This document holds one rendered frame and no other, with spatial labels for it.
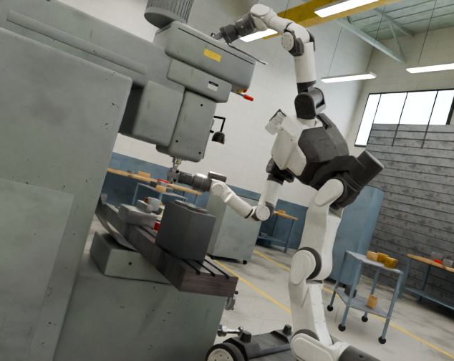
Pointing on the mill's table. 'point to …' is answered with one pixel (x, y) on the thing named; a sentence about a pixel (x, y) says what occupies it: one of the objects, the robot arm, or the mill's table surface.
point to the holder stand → (185, 230)
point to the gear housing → (199, 81)
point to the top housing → (206, 54)
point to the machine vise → (138, 214)
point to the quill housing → (191, 127)
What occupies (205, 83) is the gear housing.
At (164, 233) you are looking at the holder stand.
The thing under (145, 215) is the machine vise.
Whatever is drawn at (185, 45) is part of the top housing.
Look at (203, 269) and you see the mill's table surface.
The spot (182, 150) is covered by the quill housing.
